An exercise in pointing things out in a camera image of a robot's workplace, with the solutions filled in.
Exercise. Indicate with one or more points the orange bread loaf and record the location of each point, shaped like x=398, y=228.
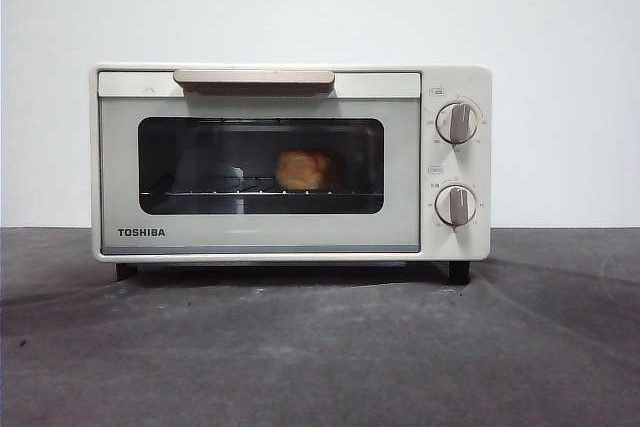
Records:
x=305, y=169

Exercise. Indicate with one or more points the white toaster oven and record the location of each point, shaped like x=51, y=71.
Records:
x=452, y=242

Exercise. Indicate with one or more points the beige oven control knob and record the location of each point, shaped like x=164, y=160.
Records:
x=455, y=205
x=456, y=123

